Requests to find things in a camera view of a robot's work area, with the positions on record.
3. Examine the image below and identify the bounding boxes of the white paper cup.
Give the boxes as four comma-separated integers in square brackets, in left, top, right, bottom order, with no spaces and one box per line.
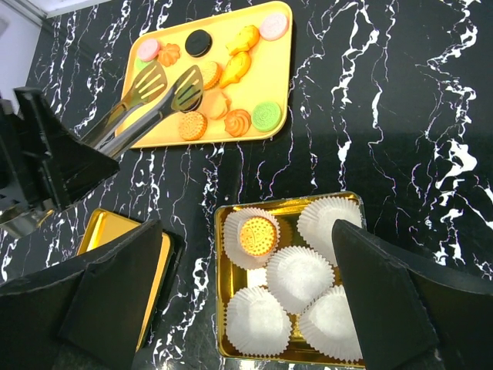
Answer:
[297,197,363,267]
[266,246,335,314]
[223,207,280,270]
[299,285,363,362]
[226,286,292,357]

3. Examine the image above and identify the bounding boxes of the lower fish shaped cookie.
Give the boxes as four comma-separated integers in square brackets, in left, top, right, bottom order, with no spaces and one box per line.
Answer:
[220,52,251,89]

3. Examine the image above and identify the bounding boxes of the pink round cookie left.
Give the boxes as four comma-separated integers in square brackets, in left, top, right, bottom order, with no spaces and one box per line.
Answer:
[137,39,160,62]

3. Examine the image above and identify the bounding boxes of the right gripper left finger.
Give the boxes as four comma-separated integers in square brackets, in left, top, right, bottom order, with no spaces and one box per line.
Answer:
[1,220,162,369]

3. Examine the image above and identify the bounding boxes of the black sandwich cookie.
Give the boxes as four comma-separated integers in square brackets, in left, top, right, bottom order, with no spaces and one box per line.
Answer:
[172,87,203,113]
[185,29,213,58]

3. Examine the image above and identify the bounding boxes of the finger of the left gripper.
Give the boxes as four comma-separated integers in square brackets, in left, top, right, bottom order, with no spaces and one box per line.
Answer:
[14,87,119,210]

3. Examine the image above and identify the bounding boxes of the white paper cup front right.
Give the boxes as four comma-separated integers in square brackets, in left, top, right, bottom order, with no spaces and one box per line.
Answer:
[299,285,363,362]

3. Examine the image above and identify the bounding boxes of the orange swirl cookie left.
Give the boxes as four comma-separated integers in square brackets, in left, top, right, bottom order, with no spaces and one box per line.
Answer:
[157,43,181,67]

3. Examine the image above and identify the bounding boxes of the white paper cup back left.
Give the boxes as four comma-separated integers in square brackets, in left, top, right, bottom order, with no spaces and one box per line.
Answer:
[223,207,280,270]

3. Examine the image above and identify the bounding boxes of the yellow dotted round cookie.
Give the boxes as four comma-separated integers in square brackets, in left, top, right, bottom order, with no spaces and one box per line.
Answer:
[239,217,278,257]

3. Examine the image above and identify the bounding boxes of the orange swirl cookie right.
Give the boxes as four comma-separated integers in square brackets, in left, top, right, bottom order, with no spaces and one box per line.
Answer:
[224,109,251,137]

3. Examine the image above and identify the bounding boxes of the orange swirl cookie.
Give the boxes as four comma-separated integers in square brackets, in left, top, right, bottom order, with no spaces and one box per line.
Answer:
[224,109,251,137]
[157,43,181,67]

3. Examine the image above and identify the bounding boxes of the gold tin lid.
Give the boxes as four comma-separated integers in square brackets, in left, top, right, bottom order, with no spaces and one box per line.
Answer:
[78,208,176,351]

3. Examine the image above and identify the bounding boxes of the green round cookie right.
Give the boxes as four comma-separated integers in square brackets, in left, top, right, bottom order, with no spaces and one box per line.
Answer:
[252,101,281,132]

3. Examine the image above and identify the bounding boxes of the white paper cup front left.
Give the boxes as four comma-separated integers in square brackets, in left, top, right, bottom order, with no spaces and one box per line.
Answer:
[226,286,292,357]

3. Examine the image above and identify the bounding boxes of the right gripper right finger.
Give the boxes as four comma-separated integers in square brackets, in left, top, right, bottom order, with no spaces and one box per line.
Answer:
[332,220,492,369]

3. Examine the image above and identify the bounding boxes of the white paper cup back right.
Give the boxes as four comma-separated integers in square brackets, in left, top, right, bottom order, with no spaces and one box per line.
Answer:
[297,197,363,267]

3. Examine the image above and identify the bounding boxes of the pink round cookie right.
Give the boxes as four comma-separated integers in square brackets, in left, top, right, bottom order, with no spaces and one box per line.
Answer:
[260,12,289,41]

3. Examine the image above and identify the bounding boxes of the steel serving tongs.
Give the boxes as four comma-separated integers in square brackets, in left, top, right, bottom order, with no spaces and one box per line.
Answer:
[1,62,203,239]

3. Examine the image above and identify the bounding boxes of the white paper cup centre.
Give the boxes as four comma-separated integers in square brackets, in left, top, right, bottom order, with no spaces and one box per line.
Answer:
[266,246,335,314]

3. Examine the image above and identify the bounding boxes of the gold cookie tin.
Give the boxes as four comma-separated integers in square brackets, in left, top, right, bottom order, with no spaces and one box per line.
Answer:
[215,191,366,368]

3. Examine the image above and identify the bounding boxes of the green round cookie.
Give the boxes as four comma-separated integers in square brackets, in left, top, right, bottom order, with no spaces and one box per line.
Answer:
[134,58,154,72]
[252,101,281,132]

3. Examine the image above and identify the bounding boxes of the pink round cookie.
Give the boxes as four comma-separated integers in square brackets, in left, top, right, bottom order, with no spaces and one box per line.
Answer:
[137,39,160,62]
[260,12,289,41]

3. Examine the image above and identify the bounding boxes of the yellow plastic tray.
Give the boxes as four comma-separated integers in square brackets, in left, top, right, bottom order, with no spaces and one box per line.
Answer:
[122,1,293,148]

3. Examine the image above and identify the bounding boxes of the fish shaped cookie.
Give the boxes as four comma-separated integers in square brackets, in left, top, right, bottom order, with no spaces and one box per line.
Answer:
[226,25,260,56]
[220,52,251,89]

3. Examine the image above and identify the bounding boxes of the green round cookie left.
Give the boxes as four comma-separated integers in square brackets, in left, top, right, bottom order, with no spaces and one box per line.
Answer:
[134,58,154,72]

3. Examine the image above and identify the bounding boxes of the upper fish shaped cookie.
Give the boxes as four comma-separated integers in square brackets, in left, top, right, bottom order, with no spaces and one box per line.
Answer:
[226,25,260,56]

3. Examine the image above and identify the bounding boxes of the black sandwich cookie on tray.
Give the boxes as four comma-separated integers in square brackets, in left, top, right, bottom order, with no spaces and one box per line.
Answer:
[185,29,213,58]

